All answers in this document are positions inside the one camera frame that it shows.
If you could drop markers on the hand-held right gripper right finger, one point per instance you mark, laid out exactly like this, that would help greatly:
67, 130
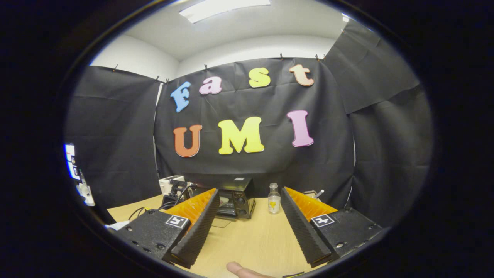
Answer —
303, 229

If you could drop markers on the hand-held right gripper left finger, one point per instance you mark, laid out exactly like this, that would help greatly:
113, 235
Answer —
198, 231

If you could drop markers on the black electric oven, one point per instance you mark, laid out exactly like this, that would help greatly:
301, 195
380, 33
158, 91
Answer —
241, 197

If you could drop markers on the white toaster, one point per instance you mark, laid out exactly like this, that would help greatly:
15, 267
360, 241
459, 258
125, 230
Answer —
166, 183

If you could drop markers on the clear glass bottle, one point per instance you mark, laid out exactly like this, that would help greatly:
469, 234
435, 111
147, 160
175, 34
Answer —
274, 202

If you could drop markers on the small white utensil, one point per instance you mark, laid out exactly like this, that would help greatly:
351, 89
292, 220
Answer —
319, 192

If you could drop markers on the black backdrop cloth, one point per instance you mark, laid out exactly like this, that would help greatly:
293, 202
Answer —
115, 135

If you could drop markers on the white equipment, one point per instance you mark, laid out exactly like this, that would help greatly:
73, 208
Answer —
85, 193

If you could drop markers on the lit display screen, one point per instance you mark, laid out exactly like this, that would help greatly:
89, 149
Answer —
71, 160

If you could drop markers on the large ceiling light panel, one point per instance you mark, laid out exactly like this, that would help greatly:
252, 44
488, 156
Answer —
224, 9

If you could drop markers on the small ceiling light panel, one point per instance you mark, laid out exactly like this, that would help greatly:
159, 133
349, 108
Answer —
345, 17

